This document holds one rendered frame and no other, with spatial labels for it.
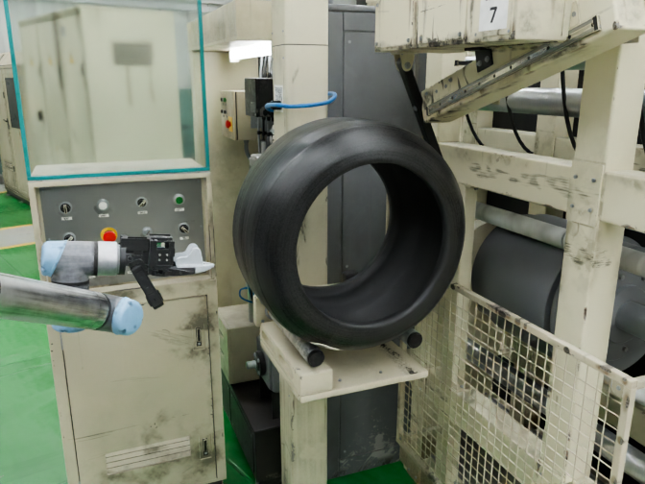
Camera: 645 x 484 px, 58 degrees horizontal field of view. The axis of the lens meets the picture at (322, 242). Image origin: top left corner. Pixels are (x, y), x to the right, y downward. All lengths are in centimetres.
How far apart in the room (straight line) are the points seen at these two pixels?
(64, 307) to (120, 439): 117
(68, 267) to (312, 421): 102
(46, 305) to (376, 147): 75
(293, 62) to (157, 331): 101
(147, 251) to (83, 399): 93
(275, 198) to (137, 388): 108
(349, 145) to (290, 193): 17
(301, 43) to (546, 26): 68
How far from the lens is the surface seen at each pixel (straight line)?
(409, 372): 164
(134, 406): 222
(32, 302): 112
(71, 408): 220
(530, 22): 129
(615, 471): 142
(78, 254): 133
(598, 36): 130
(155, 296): 138
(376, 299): 173
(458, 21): 142
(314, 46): 171
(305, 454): 208
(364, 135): 136
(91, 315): 121
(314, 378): 150
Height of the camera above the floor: 156
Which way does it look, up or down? 15 degrees down
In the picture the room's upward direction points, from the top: straight up
